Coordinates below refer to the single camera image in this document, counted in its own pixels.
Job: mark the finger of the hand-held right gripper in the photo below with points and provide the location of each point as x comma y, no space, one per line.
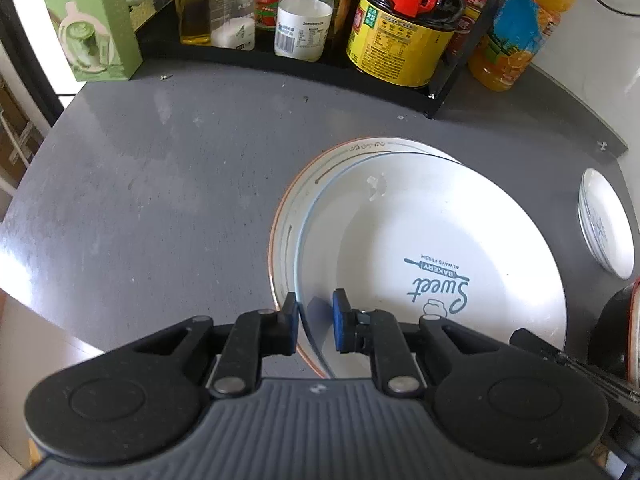
550,351

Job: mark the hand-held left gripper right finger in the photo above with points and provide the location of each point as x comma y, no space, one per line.
341,322

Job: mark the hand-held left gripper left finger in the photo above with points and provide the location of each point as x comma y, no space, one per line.
290,327

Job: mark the red and black bowl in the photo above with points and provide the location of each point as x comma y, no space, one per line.
607,325

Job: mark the white plate blue script print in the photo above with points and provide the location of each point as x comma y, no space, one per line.
425,220

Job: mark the white plate orange rim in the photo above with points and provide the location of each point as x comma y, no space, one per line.
305,195

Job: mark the small white plate blue print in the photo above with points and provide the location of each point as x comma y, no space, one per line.
607,225

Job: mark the black storage rack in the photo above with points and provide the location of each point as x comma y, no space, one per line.
300,67

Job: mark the clear bottle white label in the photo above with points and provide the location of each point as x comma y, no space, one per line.
302,27

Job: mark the orange juice bottle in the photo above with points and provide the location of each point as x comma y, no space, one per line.
520,35

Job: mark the glass jar white powder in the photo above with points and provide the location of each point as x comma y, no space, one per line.
232,15

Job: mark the glass oil dispenser white top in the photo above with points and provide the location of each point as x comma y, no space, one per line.
195,15

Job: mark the green tissue box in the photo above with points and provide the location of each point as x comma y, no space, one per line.
115,20

